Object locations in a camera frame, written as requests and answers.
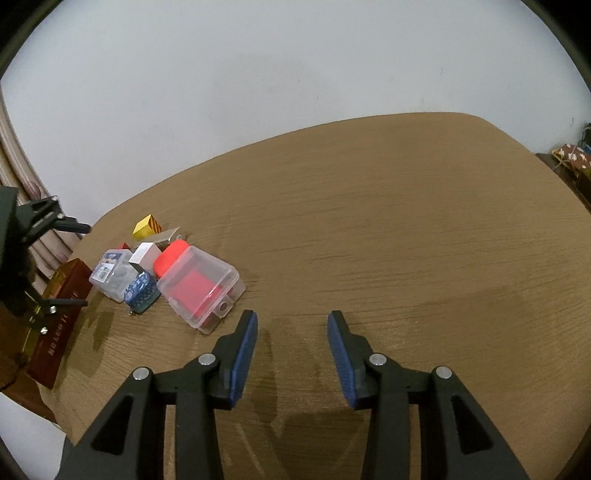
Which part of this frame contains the silver metal rectangular case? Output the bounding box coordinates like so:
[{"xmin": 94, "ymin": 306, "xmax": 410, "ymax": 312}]
[{"xmin": 144, "ymin": 227, "xmax": 184, "ymax": 251}]

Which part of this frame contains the yellow striped cube box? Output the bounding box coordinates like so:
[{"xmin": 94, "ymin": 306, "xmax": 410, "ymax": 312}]
[{"xmin": 132, "ymin": 214, "xmax": 162, "ymax": 241}]

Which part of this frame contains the dark side cabinet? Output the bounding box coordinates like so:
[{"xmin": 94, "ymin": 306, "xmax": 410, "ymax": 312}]
[{"xmin": 536, "ymin": 153, "xmax": 591, "ymax": 211}]

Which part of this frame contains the brown floral pouch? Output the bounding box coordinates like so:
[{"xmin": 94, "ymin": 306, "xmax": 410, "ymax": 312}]
[{"xmin": 551, "ymin": 143, "xmax": 591, "ymax": 178}]

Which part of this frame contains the dark red gold tin box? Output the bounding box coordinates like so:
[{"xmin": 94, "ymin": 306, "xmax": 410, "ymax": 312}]
[{"xmin": 22, "ymin": 258, "xmax": 92, "ymax": 389}]

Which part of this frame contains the red rounded square case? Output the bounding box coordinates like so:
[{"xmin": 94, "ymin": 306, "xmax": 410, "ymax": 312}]
[{"xmin": 153, "ymin": 239, "xmax": 189, "ymax": 279}]

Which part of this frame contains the white zigzag cube box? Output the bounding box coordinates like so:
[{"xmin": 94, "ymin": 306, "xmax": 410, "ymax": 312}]
[{"xmin": 129, "ymin": 242, "xmax": 161, "ymax": 277}]

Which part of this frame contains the clear box with pink pad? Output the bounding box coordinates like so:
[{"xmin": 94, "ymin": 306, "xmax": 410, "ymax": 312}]
[{"xmin": 156, "ymin": 243, "xmax": 245, "ymax": 334}]

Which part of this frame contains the clear labelled plastic box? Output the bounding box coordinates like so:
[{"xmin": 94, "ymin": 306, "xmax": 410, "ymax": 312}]
[{"xmin": 89, "ymin": 249, "xmax": 137, "ymax": 303}]

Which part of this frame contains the blue patterned small tin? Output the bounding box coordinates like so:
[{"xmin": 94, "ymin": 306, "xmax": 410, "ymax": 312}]
[{"xmin": 124, "ymin": 272, "xmax": 160, "ymax": 315}]

